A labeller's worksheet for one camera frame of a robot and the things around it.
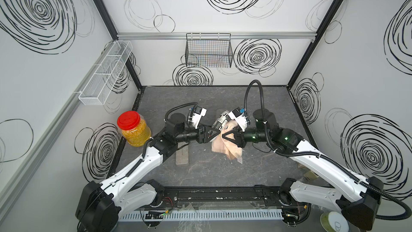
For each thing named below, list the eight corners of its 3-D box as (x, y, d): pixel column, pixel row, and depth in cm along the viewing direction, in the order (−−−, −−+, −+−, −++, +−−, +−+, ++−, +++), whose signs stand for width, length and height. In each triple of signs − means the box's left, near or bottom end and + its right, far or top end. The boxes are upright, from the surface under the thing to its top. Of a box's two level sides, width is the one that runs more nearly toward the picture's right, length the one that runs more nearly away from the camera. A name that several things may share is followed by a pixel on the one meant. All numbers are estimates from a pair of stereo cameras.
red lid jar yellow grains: (129, 147, 93) (112, 129, 77) (135, 131, 100) (121, 110, 84) (149, 147, 93) (137, 129, 77) (153, 131, 100) (143, 110, 84)
